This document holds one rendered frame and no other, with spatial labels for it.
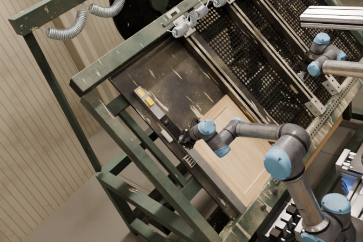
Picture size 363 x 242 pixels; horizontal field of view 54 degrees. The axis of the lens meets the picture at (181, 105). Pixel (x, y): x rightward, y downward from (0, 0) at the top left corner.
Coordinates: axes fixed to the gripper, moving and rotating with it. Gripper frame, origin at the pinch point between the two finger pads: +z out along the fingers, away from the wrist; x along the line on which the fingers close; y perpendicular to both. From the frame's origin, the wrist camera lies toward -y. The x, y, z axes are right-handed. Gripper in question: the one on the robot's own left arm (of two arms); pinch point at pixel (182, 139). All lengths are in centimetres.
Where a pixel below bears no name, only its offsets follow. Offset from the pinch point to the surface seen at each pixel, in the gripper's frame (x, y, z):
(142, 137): -17.3, 4.7, 17.1
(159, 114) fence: -16.1, -9.1, 8.1
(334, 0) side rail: 71, -176, 7
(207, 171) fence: 23.7, 6.5, 8.1
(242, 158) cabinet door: 42.6, -13.2, 10.5
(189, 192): 21.3, 19.9, 15.6
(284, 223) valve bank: 78, 12, 3
